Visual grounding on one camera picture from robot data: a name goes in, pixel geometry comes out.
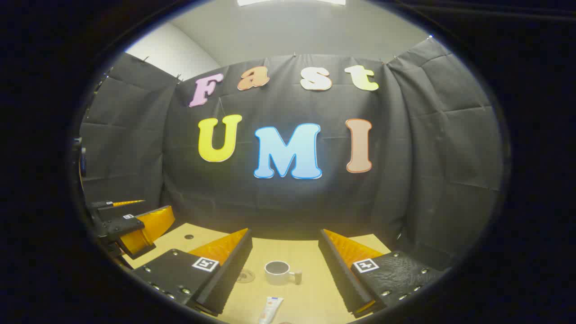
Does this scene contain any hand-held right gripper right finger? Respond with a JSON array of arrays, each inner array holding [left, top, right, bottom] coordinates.
[[318, 228, 444, 319]]

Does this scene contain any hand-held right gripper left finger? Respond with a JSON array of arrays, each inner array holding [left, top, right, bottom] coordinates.
[[130, 228, 253, 316]]

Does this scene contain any white cup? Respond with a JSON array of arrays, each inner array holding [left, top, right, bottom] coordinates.
[[265, 261, 303, 286]]

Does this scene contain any white toothpaste tube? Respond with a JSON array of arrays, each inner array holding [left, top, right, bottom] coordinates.
[[259, 296, 284, 324]]

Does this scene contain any wooden desktop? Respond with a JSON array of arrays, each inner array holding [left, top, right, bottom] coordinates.
[[121, 223, 392, 324]]

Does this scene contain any black backdrop cloth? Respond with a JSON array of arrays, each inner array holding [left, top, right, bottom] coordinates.
[[79, 38, 504, 270]]

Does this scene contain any ceiling light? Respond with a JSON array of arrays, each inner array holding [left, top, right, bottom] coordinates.
[[236, 0, 347, 7]]

